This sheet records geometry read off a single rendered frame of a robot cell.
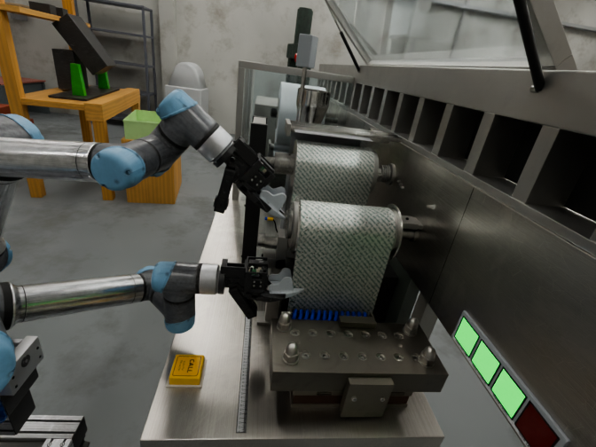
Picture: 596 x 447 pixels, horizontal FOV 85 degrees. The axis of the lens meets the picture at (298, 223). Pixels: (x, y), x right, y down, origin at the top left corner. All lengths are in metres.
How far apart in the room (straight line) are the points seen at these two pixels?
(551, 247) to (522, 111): 0.24
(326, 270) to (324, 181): 0.28
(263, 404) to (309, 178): 0.60
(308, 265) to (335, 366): 0.24
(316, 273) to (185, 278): 0.31
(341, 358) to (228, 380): 0.29
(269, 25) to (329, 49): 1.35
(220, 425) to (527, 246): 0.69
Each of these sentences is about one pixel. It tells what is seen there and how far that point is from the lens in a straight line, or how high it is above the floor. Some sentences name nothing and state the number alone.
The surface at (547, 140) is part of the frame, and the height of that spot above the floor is 1.56.
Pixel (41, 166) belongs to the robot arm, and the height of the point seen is 1.38.
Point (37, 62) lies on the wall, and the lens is 9.30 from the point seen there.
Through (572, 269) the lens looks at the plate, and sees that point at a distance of 0.58.
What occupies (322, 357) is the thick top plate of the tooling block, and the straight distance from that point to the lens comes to 0.80.
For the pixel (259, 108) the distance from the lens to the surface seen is 1.72.
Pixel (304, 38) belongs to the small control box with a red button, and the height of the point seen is 1.70.
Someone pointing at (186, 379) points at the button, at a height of 0.92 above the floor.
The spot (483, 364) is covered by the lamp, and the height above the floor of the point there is 1.18.
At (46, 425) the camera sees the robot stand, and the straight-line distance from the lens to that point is 1.79.
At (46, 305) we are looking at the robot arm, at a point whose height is 1.10.
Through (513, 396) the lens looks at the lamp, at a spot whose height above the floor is 1.19.
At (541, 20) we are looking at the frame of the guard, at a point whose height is 1.72.
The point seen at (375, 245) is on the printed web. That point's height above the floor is 1.24.
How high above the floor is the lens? 1.61
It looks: 25 degrees down
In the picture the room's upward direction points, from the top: 8 degrees clockwise
